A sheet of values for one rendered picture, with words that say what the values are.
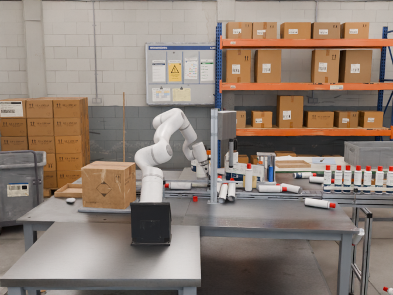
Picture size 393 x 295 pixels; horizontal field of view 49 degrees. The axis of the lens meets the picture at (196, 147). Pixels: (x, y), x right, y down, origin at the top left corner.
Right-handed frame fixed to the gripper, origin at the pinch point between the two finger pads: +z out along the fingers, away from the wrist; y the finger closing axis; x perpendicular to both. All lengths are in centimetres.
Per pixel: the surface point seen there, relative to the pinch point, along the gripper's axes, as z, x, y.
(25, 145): -73, 260, 258
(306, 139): 93, -123, 442
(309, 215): 32, -58, -41
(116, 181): -33, 53, -43
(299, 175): 35, -67, 59
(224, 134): -33.6, -22.7, -16.2
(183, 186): -5.3, 20.4, -3.6
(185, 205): 2.5, 20.0, -26.6
